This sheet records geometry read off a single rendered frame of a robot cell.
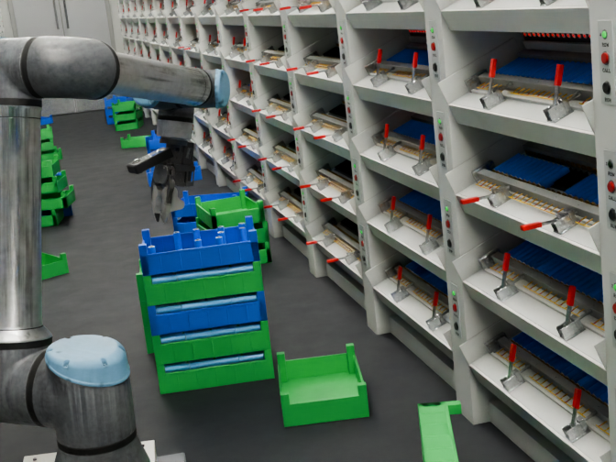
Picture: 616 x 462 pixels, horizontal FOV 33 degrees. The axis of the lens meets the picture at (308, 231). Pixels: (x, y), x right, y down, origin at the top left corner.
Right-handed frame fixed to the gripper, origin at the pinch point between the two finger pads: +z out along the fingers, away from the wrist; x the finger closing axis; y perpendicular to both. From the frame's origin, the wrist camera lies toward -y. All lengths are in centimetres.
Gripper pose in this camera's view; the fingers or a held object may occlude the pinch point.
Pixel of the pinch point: (159, 216)
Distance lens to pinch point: 269.5
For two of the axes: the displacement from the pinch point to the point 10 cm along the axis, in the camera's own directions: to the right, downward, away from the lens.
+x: -5.9, -1.2, 8.0
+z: -1.0, 9.9, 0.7
